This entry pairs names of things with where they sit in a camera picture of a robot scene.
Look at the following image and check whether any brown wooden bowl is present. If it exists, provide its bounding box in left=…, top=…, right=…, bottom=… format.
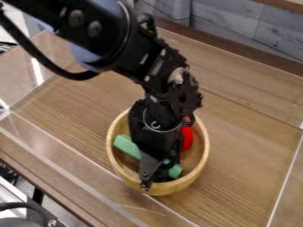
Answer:
left=105, top=110, right=210, bottom=196

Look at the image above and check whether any green rectangular block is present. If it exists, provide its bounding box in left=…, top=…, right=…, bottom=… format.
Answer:
left=112, top=134, right=183, bottom=179

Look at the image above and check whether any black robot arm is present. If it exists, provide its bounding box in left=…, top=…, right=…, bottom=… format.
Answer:
left=0, top=0, right=204, bottom=191

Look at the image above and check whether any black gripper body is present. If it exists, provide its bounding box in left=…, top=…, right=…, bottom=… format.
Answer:
left=128, top=99, right=189, bottom=163

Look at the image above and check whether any red plush ball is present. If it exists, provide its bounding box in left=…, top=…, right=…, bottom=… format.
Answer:
left=181, top=124, right=193, bottom=151

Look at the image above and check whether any black cable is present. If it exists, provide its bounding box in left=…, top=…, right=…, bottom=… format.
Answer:
left=0, top=201, right=40, bottom=227

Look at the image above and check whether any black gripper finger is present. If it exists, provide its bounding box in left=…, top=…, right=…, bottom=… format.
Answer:
left=155, top=156, right=177, bottom=183
left=139, top=152, right=161, bottom=191

